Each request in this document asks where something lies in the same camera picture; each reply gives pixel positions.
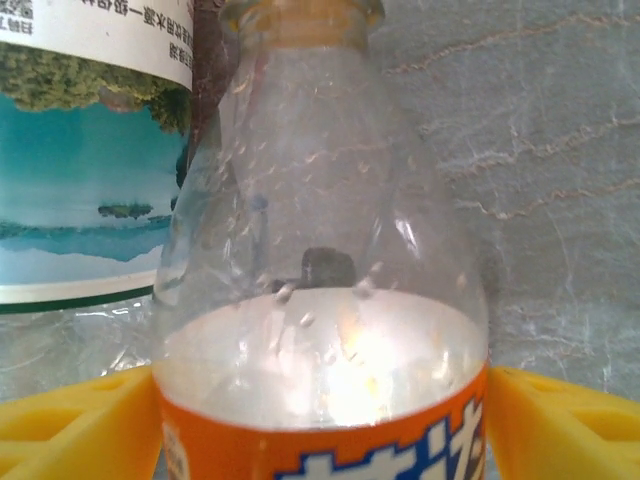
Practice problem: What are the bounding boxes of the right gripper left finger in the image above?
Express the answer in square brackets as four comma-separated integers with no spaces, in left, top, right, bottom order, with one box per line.
[0,369,164,480]

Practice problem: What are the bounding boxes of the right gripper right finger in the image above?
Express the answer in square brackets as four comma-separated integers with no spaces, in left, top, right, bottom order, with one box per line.
[486,364,640,480]

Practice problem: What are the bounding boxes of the clear bottle orange label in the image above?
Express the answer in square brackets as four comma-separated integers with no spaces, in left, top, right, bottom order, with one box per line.
[149,0,491,480]

